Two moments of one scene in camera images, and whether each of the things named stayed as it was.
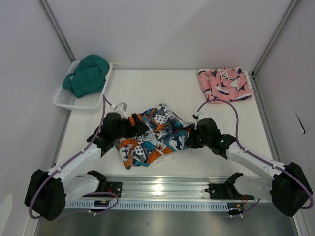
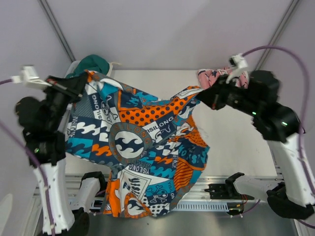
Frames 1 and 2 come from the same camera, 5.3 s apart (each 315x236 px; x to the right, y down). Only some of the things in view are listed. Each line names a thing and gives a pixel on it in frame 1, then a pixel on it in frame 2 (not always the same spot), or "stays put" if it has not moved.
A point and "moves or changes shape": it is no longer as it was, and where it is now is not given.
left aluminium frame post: [47, 10] stays put
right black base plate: [225, 191] stays put
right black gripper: [193, 131] to [213, 97]
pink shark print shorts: [229, 83] stays put
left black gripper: [141, 128] to [74, 87]
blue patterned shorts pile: [166, 134] moves or changes shape
